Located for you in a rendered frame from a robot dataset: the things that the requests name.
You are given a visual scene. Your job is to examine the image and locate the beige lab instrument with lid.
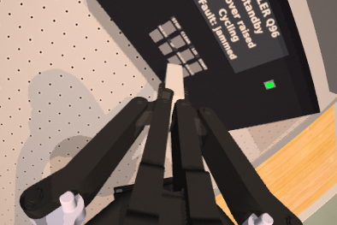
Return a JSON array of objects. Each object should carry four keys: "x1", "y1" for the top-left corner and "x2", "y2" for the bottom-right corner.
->
[{"x1": 97, "y1": 0, "x2": 337, "y2": 131}]

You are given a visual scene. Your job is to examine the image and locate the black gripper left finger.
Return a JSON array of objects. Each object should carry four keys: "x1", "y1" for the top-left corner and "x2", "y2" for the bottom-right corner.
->
[{"x1": 19, "y1": 63, "x2": 174, "y2": 225}]

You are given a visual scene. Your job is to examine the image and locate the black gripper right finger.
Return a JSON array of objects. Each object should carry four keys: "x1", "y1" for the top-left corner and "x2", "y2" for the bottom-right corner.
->
[{"x1": 169, "y1": 65, "x2": 303, "y2": 225}]

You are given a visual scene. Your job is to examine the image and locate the grey perforated base plate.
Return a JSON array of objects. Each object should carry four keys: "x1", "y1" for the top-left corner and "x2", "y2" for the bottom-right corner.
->
[{"x1": 0, "y1": 0, "x2": 312, "y2": 225}]

